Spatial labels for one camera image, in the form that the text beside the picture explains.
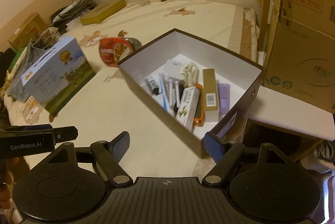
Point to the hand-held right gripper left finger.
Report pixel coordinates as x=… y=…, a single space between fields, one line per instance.
x=121 y=147

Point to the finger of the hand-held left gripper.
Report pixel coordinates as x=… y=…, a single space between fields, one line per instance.
x=65 y=133
x=26 y=129

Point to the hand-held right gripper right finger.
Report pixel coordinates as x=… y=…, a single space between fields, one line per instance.
x=213 y=147

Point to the orange utility knife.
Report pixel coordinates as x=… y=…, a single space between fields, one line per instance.
x=199 y=114

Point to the white ointment box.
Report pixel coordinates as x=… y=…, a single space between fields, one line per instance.
x=187 y=106

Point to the purple tube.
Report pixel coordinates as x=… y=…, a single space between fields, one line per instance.
x=224 y=98

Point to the long gold box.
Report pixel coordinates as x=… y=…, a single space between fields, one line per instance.
x=210 y=90

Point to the small brown spray bottle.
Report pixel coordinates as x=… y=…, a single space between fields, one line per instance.
x=153 y=85

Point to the clear plastic case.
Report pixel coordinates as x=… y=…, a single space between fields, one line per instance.
x=191 y=73

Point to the brown shoe box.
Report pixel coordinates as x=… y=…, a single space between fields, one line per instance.
x=146 y=67

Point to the white router with antennas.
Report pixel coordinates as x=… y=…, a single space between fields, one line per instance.
x=174 y=69

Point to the person's left hand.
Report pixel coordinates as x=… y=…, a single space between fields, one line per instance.
x=6 y=182

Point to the cream printed bed sheet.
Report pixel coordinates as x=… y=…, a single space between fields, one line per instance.
x=117 y=109

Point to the grey mesh bag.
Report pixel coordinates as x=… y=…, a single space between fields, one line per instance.
x=18 y=88

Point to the blue milk carton box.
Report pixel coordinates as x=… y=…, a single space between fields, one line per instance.
x=57 y=75

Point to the green and white packet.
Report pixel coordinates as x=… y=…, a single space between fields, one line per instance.
x=17 y=62

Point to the white wooden chair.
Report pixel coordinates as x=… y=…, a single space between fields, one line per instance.
x=288 y=119

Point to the red instant rice bowl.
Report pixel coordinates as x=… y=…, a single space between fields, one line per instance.
x=112 y=51

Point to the small brown cardboard box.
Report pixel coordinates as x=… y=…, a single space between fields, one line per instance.
x=26 y=30

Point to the patterned shoe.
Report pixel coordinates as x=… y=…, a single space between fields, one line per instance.
x=325 y=150

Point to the pile of black bags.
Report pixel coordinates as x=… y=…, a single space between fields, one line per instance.
x=70 y=14

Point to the beige wooden headboard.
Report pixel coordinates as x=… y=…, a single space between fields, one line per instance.
x=39 y=4

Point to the flat olive box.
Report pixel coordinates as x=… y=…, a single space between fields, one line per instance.
x=102 y=12

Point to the large printed cardboard box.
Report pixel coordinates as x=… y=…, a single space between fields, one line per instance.
x=301 y=43

